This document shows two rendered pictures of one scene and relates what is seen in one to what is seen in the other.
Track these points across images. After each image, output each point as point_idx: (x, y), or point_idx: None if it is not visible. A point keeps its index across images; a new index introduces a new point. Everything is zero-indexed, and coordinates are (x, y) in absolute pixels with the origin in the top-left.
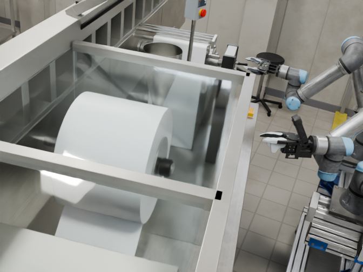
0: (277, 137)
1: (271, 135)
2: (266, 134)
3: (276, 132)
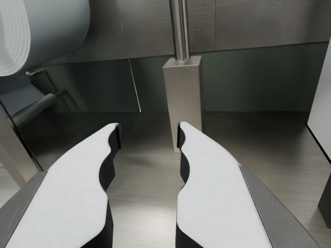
0: (97, 180)
1: (183, 164)
2: (180, 135)
3: (243, 194)
